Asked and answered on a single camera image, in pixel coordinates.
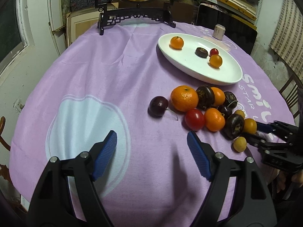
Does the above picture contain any yellow-orange kumquat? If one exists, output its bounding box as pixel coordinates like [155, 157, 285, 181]
[242, 118, 257, 135]

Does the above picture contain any framed beige board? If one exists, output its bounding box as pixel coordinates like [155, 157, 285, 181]
[66, 10, 103, 46]

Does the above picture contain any round painted deer screen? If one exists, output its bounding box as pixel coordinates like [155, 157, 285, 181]
[94, 0, 177, 36]

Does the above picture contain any black flat panel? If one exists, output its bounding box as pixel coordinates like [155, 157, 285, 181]
[195, 3, 258, 55]

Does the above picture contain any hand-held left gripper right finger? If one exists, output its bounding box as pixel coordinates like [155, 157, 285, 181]
[187, 131, 277, 227]

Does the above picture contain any orange kumquat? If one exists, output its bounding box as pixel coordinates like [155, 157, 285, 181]
[209, 54, 223, 68]

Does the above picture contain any dark brown round fruit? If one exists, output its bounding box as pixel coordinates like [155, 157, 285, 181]
[195, 85, 215, 110]
[195, 47, 209, 58]
[223, 113, 245, 140]
[223, 91, 237, 109]

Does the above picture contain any pale drink can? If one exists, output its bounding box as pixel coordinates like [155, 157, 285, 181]
[212, 24, 225, 41]

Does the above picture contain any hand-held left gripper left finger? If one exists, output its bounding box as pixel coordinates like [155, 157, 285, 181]
[27, 131, 118, 227]

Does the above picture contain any dark red cherry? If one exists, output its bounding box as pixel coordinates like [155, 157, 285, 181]
[217, 105, 233, 120]
[148, 96, 169, 118]

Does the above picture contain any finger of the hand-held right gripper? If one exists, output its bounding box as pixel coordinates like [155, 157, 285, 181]
[255, 120, 297, 138]
[241, 132, 288, 150]

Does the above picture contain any white oval plate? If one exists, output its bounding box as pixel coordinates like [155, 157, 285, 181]
[158, 33, 243, 86]

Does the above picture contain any person's right hand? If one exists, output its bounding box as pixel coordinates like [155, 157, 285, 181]
[276, 169, 303, 201]

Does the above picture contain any white door with window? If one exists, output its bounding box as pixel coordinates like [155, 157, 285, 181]
[0, 0, 67, 81]

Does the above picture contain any woven checked curtain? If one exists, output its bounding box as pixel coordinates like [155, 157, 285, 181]
[269, 0, 303, 74]

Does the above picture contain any carved wooden chair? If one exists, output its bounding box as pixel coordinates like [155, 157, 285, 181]
[0, 116, 13, 187]

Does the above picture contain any large mandarin orange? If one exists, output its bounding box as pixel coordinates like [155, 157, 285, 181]
[170, 85, 199, 112]

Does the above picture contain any purple printed tablecloth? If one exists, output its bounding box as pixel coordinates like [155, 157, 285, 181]
[9, 20, 296, 227]

